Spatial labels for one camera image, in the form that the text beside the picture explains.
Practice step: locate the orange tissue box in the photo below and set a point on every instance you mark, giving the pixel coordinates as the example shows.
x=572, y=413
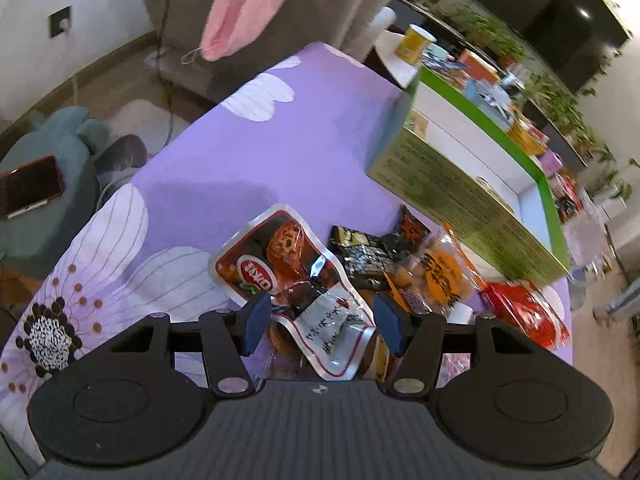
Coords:
x=477, y=65

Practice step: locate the pink box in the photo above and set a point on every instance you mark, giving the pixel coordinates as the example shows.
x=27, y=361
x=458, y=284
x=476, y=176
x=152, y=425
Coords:
x=551, y=162

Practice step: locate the round white table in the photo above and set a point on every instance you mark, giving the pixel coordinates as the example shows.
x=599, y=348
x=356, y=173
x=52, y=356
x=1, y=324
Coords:
x=395, y=67

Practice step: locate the purple floral tablecloth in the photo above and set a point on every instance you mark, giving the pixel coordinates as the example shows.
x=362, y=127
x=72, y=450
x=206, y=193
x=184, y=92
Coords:
x=280, y=160

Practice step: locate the clear orange label bun bag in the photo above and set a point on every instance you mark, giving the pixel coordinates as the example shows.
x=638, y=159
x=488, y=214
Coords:
x=442, y=270

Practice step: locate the red white lotus root packet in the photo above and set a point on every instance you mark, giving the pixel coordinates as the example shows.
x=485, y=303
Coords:
x=260, y=260

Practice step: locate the black orange snack packet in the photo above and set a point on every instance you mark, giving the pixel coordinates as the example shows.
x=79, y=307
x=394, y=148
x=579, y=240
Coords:
x=412, y=229

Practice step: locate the grey blue tray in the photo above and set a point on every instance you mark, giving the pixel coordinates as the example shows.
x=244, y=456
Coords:
x=487, y=97

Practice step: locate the glass jug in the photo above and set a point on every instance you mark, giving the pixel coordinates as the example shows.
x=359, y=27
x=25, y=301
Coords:
x=589, y=240

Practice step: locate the teal cushion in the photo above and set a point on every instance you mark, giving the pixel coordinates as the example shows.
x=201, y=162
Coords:
x=60, y=135

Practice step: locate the green cardboard box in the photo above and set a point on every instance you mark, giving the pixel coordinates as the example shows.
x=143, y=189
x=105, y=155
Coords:
x=450, y=195

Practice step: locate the black television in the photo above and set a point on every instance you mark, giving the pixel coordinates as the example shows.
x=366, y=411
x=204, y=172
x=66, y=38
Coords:
x=535, y=10

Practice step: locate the pink cloth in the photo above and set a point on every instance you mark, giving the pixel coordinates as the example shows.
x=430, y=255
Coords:
x=245, y=5

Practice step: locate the red snack packet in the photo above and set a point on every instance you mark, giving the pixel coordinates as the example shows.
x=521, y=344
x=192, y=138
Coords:
x=525, y=310

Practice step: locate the yellow can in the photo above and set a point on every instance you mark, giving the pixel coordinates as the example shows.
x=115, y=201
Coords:
x=414, y=44

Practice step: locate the wall socket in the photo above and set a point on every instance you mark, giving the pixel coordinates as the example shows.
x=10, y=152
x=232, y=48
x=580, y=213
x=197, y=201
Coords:
x=60, y=21

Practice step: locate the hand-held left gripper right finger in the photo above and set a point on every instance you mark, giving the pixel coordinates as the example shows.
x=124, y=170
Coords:
x=388, y=325

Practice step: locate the red smartphone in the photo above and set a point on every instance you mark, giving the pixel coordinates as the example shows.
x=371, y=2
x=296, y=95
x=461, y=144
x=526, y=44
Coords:
x=27, y=187

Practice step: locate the row of potted plants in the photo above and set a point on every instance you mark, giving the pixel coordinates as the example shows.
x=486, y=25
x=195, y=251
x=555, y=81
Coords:
x=500, y=37

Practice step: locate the brown round cake packet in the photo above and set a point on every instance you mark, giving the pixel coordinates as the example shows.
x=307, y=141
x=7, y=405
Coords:
x=281, y=340

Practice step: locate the yellow basket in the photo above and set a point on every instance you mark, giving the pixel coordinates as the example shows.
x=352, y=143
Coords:
x=526, y=136

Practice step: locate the beige sofa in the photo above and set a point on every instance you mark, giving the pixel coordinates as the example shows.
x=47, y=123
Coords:
x=320, y=0

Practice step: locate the black yellow snack packet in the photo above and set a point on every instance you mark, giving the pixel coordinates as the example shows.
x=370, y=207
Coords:
x=357, y=255

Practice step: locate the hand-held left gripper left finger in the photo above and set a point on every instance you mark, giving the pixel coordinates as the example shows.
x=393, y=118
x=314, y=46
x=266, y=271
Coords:
x=256, y=321

